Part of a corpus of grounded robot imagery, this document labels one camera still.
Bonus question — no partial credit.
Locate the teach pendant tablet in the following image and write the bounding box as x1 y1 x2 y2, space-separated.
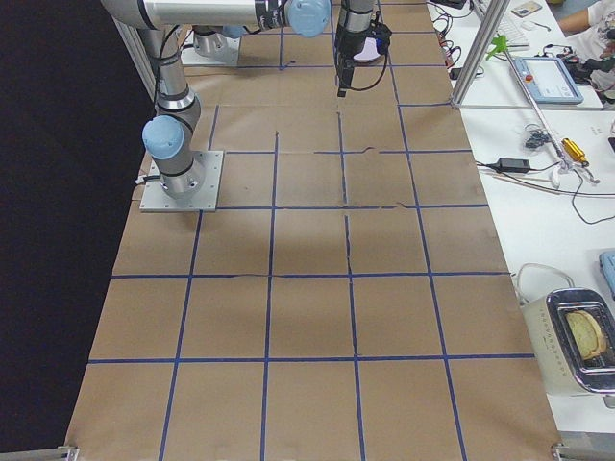
512 57 584 105

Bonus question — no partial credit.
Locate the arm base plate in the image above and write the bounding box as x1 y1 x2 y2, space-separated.
139 151 224 212
182 31 241 67

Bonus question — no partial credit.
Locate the aluminium frame upright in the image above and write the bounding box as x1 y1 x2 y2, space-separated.
451 0 509 109

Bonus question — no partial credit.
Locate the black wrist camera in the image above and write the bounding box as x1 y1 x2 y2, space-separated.
368 20 392 56

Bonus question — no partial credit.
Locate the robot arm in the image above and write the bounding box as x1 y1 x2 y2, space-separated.
192 25 244 58
102 1 331 199

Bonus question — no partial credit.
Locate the toast slice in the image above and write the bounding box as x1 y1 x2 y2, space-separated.
566 310 606 360

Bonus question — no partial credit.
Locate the black power adapter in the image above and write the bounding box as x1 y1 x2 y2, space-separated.
497 158 531 174

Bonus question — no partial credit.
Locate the person in white shirt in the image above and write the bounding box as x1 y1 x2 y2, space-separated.
556 0 615 92

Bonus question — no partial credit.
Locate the brown paper table cover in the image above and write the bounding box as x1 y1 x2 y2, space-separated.
66 1 557 460

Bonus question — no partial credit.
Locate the yellow tool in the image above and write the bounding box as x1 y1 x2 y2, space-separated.
561 138 589 166

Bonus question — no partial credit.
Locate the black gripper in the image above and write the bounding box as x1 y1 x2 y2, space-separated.
335 55 355 98

